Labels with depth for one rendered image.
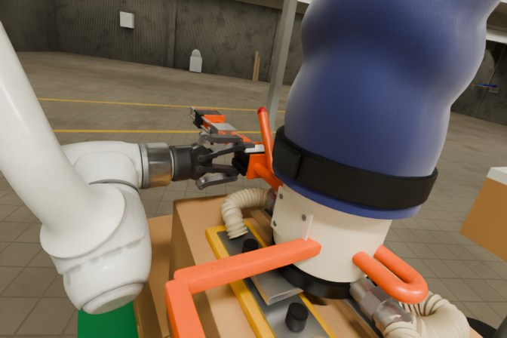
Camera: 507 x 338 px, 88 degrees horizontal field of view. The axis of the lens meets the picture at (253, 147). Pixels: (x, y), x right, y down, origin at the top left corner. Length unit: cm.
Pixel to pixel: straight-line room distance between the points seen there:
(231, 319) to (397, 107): 36
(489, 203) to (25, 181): 180
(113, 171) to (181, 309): 27
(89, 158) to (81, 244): 16
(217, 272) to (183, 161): 28
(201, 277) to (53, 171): 19
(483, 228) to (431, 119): 152
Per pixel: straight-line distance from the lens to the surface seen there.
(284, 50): 364
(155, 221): 140
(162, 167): 52
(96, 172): 48
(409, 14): 30
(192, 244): 56
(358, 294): 44
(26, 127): 34
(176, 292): 30
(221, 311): 46
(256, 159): 58
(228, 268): 32
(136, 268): 39
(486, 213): 182
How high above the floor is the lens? 137
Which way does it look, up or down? 19 degrees down
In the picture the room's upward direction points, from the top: 9 degrees clockwise
